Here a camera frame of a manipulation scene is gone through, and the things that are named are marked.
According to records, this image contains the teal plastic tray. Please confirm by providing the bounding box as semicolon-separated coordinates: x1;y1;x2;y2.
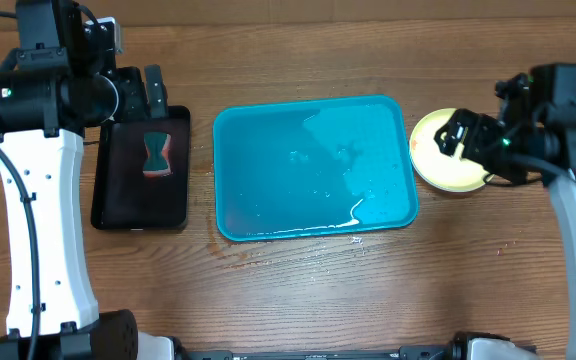
213;95;419;242

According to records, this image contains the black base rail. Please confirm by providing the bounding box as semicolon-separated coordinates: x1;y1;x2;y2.
184;345;448;360

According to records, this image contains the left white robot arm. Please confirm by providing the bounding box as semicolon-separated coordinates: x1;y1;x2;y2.
0;3;184;359

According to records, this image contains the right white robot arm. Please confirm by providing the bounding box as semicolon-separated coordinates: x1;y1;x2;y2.
434;109;576;359

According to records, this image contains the black plastic tray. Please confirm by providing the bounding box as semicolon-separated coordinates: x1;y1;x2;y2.
91;106;191;230

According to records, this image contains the yellow plate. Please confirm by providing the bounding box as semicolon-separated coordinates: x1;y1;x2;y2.
409;108;487;193

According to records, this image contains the pink cleaning sponge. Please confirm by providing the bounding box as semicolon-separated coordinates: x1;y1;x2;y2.
143;132;172;178

